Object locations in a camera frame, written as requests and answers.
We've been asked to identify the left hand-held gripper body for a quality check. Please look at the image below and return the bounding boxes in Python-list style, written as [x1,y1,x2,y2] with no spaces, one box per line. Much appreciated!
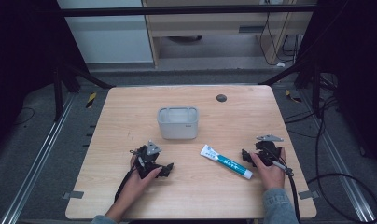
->
[129,140,167,180]

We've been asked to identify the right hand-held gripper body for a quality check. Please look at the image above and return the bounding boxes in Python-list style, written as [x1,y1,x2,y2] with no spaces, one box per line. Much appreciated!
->
[254,133,285,167]

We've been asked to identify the white and teal toothpaste tube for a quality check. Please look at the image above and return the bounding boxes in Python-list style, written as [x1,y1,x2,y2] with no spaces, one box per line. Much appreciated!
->
[199,144,254,180]

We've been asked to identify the grey plastic storage bin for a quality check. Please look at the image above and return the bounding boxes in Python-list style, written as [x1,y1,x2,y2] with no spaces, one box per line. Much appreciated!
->
[156,106,200,140]

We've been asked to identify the person's left hand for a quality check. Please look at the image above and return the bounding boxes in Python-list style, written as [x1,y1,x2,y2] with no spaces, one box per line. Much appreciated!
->
[126,153,163,203]

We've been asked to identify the person's right hand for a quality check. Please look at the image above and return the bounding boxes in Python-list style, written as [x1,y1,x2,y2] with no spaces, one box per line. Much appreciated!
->
[249,147,286,191]

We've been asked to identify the yellow and black tape strip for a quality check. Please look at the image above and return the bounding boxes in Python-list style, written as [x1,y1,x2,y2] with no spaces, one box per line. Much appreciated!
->
[285,89,302,104]
[85,91,98,109]

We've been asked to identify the black metal stand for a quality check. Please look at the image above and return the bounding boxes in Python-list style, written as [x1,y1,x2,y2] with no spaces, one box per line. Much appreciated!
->
[258,55,326,119]
[51,60,116,123]

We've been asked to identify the white cabinet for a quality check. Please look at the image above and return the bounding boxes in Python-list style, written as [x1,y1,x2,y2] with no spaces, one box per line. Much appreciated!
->
[56,0,155,65]

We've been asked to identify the wooden desk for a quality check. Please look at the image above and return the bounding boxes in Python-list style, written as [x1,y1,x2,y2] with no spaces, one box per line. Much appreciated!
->
[141,0,318,68]

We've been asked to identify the black horizontal metal bar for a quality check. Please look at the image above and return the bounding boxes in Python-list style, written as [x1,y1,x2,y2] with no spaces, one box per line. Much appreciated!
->
[60,4,316,18]

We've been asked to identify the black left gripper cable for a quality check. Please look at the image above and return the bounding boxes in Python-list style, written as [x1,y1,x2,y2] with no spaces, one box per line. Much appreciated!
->
[113,167,137,203]

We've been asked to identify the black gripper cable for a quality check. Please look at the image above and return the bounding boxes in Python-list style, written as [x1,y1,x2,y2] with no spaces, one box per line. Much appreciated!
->
[272,160,302,224]
[113,167,137,203]

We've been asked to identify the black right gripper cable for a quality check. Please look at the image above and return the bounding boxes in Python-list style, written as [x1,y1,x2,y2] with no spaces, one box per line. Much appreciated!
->
[272,160,302,224]

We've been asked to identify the grey table bracket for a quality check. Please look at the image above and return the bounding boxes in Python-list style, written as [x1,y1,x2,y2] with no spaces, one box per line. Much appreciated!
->
[298,189,320,201]
[63,190,85,200]

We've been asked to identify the aluminium floor rail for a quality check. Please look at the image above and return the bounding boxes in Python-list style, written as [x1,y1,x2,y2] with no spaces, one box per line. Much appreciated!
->
[297,88,377,223]
[0,92,77,224]

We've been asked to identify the black floor cable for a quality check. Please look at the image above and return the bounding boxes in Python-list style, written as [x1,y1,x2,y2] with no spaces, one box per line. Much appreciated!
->
[283,74,377,224]

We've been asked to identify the black hanging cables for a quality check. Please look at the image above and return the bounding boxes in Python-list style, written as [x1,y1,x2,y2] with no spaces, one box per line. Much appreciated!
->
[258,0,302,67]

